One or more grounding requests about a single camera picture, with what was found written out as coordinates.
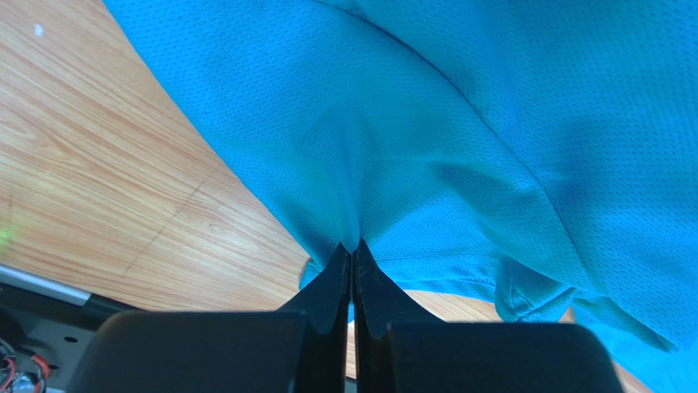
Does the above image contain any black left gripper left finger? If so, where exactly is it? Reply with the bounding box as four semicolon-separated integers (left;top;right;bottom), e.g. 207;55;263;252
69;246;351;393

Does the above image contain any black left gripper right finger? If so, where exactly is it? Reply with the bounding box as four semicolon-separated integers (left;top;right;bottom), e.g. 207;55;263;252
352;242;622;392

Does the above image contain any teal t shirt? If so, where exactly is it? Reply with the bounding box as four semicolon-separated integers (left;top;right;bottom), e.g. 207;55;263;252
106;1;697;392

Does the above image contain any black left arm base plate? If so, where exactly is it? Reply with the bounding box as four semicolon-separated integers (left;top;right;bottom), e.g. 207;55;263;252
1;283;134;392

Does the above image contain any aluminium front frame rail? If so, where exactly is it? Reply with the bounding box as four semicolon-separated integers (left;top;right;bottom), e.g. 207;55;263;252
1;264;92;307

